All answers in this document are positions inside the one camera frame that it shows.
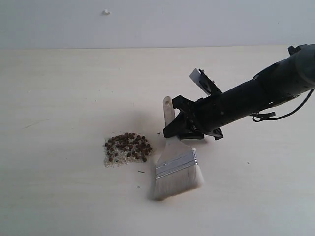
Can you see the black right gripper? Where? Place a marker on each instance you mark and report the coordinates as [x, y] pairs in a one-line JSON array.
[[202, 117]]

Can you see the white paint brush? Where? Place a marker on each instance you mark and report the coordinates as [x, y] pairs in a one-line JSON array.
[[176, 171]]

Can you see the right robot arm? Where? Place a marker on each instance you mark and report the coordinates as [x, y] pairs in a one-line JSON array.
[[274, 85]]

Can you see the pile of beans and grains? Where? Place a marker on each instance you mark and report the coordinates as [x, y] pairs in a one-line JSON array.
[[126, 148]]

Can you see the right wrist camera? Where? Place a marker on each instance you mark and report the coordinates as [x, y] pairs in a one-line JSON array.
[[199, 77]]

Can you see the white wall hook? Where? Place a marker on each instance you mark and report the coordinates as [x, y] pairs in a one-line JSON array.
[[106, 12]]

